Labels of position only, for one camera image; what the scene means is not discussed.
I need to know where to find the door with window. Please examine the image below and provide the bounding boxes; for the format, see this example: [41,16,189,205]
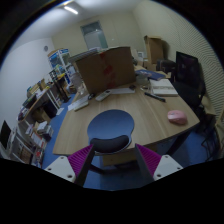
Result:
[81,21,108,49]

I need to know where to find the small black object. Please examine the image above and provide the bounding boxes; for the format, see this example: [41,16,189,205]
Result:
[129,85,136,90]

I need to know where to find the ceiling light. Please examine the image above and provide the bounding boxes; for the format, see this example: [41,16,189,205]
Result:
[64,6,78,15]

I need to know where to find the large brown cardboard box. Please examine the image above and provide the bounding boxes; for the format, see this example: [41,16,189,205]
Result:
[76,47,136,94]

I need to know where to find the white paper sheet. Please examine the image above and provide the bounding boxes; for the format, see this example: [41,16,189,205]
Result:
[106,88,135,94]

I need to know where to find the blue mouse pad with wrist rest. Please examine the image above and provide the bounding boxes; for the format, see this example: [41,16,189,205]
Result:
[87,109,134,154]

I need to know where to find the tall cardboard box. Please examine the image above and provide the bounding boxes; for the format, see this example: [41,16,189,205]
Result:
[144,36,164,64]

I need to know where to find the white open book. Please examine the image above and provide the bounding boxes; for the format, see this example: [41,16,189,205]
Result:
[150,79,178,96]

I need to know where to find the black computer monitor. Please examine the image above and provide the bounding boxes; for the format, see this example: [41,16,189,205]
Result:
[0,121,11,148]

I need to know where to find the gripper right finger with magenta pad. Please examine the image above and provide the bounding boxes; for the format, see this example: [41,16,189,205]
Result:
[134,144,182,184]

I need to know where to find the white keyboard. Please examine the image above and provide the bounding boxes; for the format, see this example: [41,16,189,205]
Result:
[68,96,89,111]

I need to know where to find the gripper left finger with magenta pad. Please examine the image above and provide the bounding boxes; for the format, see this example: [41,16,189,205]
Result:
[46,145,95,186]

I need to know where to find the black pen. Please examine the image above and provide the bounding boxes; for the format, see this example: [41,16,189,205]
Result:
[144,92,166,102]

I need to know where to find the wooden shelf desk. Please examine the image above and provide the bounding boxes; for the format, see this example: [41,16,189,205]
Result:
[17,84,61,133]

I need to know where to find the white remote control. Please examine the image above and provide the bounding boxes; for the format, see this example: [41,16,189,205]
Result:
[95,90,111,102]

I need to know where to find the black office chair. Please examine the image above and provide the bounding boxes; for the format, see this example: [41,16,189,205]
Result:
[173,52,206,111]

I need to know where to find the pink computer mouse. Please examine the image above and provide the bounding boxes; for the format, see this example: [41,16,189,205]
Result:
[167,110,187,125]

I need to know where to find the blue white display cabinet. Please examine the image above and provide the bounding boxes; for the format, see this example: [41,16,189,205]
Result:
[48,48,71,84]

